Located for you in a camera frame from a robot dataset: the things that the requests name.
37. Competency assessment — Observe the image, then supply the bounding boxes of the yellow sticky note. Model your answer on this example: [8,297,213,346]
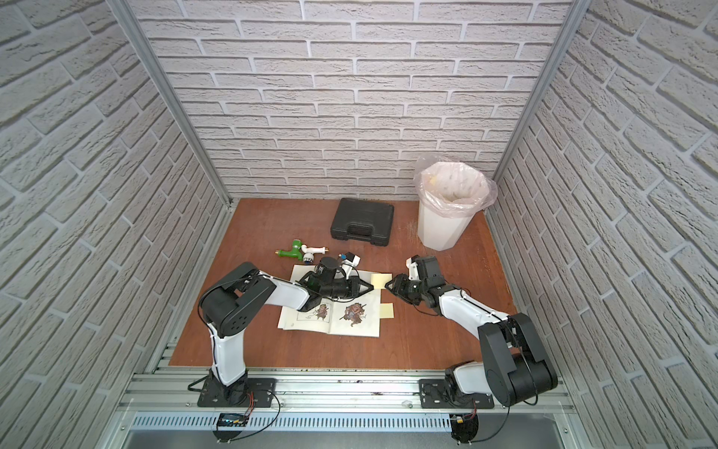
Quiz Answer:
[379,303,395,319]
[370,273,393,290]

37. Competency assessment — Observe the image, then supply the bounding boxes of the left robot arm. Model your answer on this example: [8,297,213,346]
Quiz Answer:
[197,256,375,388]

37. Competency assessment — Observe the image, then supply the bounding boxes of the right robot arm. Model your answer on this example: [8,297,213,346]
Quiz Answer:
[385,256,558,407]

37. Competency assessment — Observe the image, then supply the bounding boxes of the green white toy faucet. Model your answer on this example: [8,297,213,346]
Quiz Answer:
[275,239,328,265]

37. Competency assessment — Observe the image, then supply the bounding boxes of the white trash bin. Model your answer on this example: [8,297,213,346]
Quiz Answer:
[418,198,476,251]

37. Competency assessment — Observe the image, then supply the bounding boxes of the black plastic tool case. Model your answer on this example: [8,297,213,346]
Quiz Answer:
[330,198,395,247]

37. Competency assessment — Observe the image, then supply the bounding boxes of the small green circuit board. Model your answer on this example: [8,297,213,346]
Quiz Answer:
[216,413,250,428]

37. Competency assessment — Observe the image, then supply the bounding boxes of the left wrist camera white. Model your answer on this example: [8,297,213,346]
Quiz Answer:
[342,253,361,268]

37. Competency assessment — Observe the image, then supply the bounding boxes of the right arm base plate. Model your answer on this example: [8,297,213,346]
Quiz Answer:
[418,379,495,410]

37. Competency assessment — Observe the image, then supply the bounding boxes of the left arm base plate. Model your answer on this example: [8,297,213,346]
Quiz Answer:
[197,376,277,408]

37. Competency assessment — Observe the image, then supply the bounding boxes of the aluminium frame rail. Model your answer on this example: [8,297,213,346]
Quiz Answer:
[117,367,579,416]

